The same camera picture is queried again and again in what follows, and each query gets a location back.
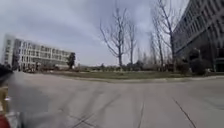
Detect row of bare trees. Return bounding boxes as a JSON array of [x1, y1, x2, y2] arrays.
[[98, 0, 188, 73]]

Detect grass strip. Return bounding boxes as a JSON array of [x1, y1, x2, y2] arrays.
[[49, 70, 224, 81]]

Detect pale concrete kerb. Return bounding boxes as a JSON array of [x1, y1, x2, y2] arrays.
[[49, 73, 224, 84]]

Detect grey concrete road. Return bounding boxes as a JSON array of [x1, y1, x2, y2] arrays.
[[0, 71, 224, 128]]

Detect dark evergreen tree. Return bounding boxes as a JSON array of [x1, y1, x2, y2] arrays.
[[66, 52, 77, 70]]

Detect white multi-storey building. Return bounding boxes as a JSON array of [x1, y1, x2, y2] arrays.
[[1, 33, 76, 72]]

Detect dark bushes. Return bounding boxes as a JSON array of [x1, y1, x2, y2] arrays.
[[175, 48, 215, 76]]

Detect dark glass building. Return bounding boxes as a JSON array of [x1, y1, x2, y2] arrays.
[[172, 0, 224, 73]]

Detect robot's own part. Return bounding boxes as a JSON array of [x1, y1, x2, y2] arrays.
[[0, 114, 12, 128]]

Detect dark long wall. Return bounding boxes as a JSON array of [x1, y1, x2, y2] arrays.
[[0, 64, 14, 80]]

